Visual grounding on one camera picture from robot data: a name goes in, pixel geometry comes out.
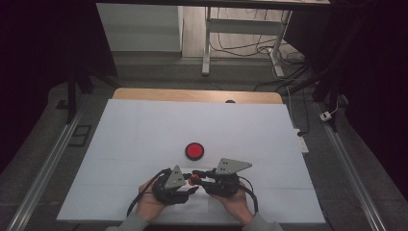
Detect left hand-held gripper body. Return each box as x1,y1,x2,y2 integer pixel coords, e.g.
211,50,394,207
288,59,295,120
151,165,193,207

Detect white table cover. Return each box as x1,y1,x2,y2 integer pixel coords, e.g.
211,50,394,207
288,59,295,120
57,98,326,224

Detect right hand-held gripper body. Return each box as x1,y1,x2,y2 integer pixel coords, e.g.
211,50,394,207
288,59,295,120
204,157,253,198

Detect person's left hand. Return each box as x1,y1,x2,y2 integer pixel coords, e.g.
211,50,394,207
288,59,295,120
136,179,168,222

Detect dark curtain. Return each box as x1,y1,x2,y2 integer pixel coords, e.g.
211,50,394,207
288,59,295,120
0,0,118,176
283,0,408,201

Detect metal floor rail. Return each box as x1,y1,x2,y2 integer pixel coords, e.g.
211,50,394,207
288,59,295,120
315,101,389,231
5,104,89,231

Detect white desk frame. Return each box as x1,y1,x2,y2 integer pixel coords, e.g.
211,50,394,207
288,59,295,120
201,6,293,78

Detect white power strip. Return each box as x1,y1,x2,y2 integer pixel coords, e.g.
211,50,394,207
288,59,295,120
293,128,310,154

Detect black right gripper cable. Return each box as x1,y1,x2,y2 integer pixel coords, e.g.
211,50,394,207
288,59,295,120
236,175,260,216

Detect white paper sheet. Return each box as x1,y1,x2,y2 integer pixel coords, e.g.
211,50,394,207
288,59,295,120
174,167,211,215

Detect black floor frame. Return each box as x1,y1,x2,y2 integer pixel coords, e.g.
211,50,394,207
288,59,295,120
67,124,93,148

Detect person's right hand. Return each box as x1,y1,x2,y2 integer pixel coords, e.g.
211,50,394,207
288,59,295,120
209,183,255,226

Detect black floor cables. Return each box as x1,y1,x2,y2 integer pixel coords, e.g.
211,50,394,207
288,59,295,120
209,7,307,66

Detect black metal stand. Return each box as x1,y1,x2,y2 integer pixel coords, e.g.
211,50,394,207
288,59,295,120
64,62,121,125
282,54,345,133

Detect round black red ink pad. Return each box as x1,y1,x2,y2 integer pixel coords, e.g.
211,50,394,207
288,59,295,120
184,141,205,162

